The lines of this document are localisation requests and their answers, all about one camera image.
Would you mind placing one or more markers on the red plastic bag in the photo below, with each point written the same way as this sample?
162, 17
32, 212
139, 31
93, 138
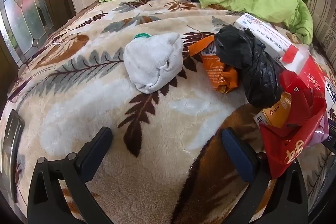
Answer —
283, 145

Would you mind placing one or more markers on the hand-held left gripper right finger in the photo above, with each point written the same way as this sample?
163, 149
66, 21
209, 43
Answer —
237, 153

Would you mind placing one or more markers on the long white medicine box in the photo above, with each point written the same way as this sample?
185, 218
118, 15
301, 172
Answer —
262, 32

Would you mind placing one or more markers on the red and white cigarette box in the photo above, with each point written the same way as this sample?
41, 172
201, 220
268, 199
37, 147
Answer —
312, 74

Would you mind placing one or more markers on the black plastic bag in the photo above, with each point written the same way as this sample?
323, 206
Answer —
252, 71

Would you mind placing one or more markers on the black smartphone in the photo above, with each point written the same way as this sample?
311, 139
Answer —
10, 150

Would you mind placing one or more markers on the striped beige cushion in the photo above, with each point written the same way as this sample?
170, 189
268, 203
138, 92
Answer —
323, 11

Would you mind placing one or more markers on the crumpled purple plastic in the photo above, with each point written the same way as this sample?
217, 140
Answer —
320, 134

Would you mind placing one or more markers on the leaf print fleece blanket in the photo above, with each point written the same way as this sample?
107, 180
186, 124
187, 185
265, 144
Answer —
170, 113

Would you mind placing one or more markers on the yellow orange carton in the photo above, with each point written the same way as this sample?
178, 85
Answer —
275, 111

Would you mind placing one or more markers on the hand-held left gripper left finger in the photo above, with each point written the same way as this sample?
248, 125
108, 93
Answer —
97, 151

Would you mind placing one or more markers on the crumpled orange wrapper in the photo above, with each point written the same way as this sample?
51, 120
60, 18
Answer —
218, 73

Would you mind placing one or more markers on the white sock with green trim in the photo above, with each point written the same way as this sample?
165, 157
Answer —
152, 64

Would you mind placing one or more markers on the wooden door with patterned glass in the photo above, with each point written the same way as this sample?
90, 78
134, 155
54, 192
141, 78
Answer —
23, 11

